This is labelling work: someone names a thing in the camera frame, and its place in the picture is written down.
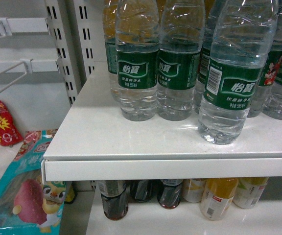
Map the water bottle front left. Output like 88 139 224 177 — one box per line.
115 0 159 121

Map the dark tea bottle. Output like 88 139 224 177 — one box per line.
157 179 183 210
97 180 129 220
130 180 154 202

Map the clear water bottle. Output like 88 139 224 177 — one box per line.
198 0 279 145

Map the water bottle right side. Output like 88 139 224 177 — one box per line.
193 0 226 114

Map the dark tea bottle lower left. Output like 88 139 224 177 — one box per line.
97 180 129 220

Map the white slotted shelf upright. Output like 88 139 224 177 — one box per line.
45 0 94 104

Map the yellow white bottle lower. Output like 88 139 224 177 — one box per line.
200 178 238 220

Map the red snack packet hanging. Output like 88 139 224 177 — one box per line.
0 101 24 146

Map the water bottle back left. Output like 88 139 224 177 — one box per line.
102 0 118 101

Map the teal snack bag cartoon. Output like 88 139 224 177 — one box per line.
0 129 70 235

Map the white wire display hook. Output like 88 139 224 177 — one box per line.
0 59 33 94

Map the cream bottle lower middle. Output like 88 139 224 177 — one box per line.
182 179 207 203

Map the white green bottle lower right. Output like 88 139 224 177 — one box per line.
233 177 269 209

